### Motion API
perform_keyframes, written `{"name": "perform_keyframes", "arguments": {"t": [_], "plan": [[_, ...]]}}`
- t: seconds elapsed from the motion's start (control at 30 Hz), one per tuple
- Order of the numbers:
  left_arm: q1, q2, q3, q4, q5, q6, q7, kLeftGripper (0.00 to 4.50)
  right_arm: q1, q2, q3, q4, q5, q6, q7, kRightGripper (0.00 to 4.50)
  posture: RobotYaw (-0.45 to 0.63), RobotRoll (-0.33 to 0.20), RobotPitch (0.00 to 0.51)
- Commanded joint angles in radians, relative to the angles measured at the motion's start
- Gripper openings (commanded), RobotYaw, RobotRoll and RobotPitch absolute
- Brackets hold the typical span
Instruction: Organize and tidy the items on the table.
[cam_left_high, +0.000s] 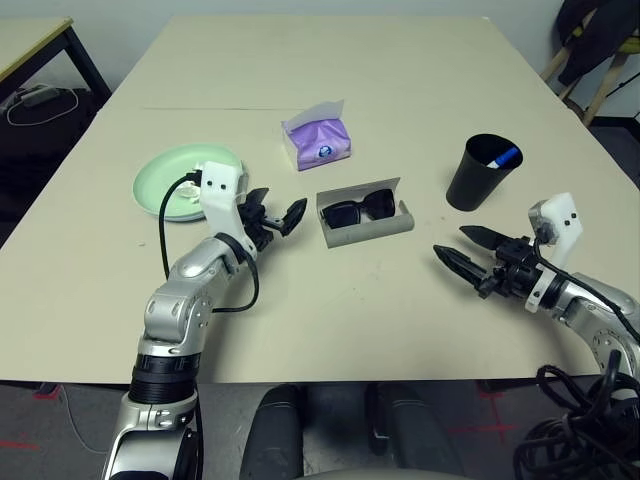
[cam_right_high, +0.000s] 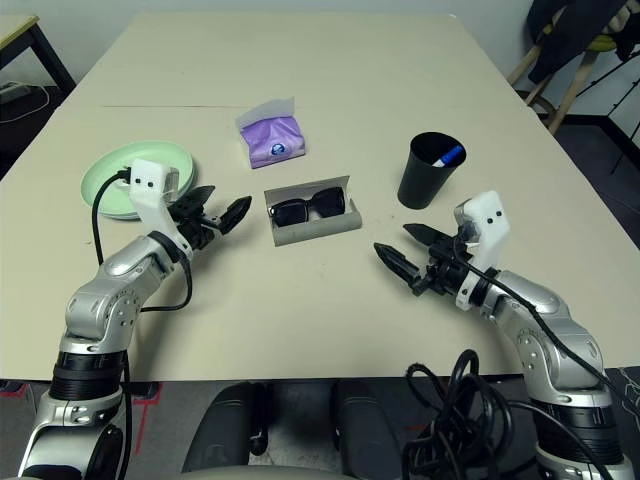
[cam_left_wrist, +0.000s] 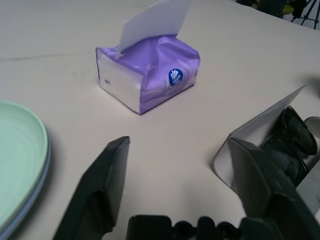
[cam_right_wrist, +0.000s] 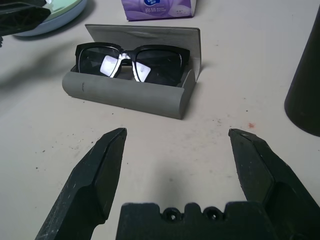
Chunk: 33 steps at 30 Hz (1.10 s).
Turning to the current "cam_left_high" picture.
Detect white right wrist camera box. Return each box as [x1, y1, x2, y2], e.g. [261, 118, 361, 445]
[528, 192, 585, 314]

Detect blue marker in cup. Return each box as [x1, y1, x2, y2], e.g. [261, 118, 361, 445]
[485, 147, 520, 170]

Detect wooden stool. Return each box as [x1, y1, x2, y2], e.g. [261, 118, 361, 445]
[539, 24, 640, 126]

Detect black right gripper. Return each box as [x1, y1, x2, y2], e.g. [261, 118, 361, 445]
[432, 225, 546, 300]

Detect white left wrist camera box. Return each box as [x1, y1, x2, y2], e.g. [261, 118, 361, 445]
[198, 161, 256, 251]

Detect black sunglasses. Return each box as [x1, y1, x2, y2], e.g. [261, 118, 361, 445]
[320, 188, 396, 230]

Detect purple tissue pack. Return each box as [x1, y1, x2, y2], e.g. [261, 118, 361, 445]
[280, 98, 354, 173]

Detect grey open glasses case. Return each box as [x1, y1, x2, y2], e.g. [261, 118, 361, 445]
[315, 175, 416, 250]

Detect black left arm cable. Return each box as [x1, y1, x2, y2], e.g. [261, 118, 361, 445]
[158, 172, 261, 314]

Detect black plastic cup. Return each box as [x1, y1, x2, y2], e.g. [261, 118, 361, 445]
[445, 133, 525, 211]

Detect dark grey robot leg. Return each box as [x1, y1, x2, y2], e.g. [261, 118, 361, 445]
[242, 383, 306, 479]
[367, 382, 451, 474]

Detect white cable loop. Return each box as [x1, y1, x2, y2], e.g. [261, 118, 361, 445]
[5, 88, 79, 126]

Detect light green plate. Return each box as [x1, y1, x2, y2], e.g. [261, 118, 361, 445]
[132, 143, 249, 224]

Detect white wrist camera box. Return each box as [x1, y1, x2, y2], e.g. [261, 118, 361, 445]
[528, 192, 585, 314]
[198, 161, 256, 251]

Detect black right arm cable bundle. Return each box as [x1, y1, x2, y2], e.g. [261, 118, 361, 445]
[514, 237, 640, 480]

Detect beige side table black frame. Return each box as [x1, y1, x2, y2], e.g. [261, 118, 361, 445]
[0, 17, 112, 101]

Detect dark grey robot right leg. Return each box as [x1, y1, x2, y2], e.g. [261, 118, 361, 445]
[367, 382, 451, 474]

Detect dark grey robot left leg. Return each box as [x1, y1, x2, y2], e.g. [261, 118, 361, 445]
[242, 383, 306, 479]

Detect grey power adapter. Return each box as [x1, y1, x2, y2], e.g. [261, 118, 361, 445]
[19, 87, 56, 107]

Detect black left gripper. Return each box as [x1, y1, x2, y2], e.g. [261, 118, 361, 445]
[239, 187, 309, 251]

